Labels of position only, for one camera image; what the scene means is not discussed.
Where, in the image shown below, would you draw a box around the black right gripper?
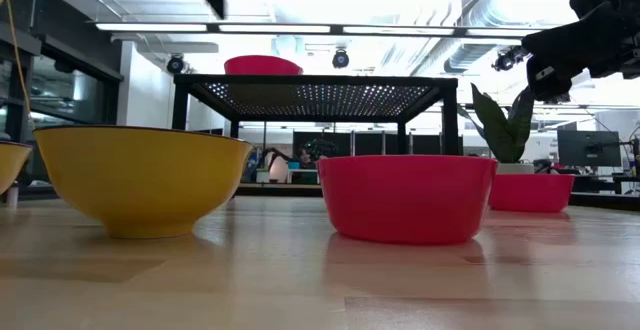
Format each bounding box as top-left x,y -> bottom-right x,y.
521,0 -> 640,104

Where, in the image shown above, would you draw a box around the red plastic mini bowl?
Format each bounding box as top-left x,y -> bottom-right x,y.
223,54 -> 304,76
487,172 -> 576,214
316,154 -> 499,246

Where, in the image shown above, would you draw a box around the yellow patterned mini bowl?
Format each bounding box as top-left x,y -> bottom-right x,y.
32,124 -> 255,240
0,139 -> 34,196

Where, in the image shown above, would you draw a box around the snake plant in white pot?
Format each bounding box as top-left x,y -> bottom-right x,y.
457,82 -> 536,175

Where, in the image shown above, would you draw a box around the long ceiling light bar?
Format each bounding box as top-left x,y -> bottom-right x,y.
93,21 -> 546,38

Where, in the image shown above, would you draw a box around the black computer monitor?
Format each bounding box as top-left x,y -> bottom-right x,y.
557,129 -> 623,168

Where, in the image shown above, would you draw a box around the black perforated metal rack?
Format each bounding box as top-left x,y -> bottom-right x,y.
171,73 -> 460,157

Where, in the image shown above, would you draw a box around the black partition panels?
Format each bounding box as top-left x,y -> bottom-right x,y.
292,130 -> 464,157

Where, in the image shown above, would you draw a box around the person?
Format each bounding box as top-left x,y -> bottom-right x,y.
295,147 -> 326,171

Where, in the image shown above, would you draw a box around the green storage box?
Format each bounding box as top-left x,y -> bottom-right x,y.
287,162 -> 321,185

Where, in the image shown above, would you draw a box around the yellow hanging cable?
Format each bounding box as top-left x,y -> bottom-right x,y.
0,0 -> 31,131

